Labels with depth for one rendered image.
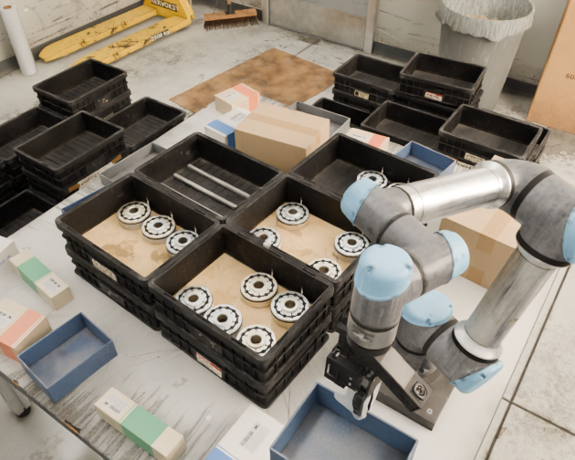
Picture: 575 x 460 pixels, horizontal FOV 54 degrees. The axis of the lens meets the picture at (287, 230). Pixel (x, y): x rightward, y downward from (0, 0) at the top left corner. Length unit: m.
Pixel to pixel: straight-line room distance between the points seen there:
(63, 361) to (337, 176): 1.05
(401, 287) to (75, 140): 2.34
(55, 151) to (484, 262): 2.00
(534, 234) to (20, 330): 1.32
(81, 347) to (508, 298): 1.14
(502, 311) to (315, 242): 0.66
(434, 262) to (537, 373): 1.81
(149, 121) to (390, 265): 2.53
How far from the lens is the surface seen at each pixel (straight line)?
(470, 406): 1.59
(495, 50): 3.79
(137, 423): 1.47
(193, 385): 1.57
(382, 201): 0.90
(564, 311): 2.88
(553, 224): 1.14
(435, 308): 1.39
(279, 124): 2.17
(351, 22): 4.74
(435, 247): 0.85
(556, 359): 2.69
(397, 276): 0.76
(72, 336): 1.74
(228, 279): 1.61
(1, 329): 1.74
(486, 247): 1.75
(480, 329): 1.30
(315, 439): 1.06
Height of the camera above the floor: 2.02
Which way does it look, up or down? 43 degrees down
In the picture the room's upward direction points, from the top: straight up
